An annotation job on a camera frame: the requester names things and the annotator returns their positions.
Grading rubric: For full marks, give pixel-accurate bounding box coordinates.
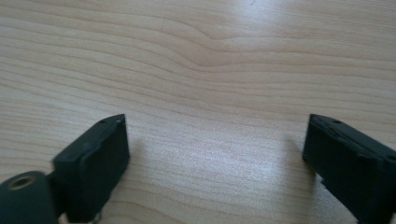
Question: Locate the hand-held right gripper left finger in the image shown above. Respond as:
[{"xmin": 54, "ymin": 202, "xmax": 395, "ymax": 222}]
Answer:
[{"xmin": 51, "ymin": 113, "xmax": 131, "ymax": 224}]

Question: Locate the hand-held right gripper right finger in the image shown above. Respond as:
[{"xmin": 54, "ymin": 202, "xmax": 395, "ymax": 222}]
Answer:
[{"xmin": 302, "ymin": 113, "xmax": 396, "ymax": 224}]

